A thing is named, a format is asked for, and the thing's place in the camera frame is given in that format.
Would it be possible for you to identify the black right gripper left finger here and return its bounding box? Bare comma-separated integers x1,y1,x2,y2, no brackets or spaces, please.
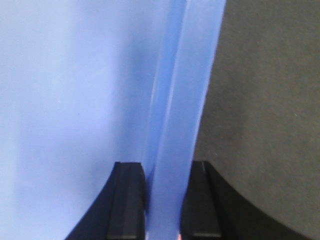
66,162,146,240

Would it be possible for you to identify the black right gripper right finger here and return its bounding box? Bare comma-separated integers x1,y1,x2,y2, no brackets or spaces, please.
180,161,313,240

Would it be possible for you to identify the blue plastic tray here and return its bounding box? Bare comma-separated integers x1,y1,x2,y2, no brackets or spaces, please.
0,0,226,240

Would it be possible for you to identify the dark grey table mat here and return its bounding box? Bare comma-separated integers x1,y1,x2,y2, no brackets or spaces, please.
194,0,320,240

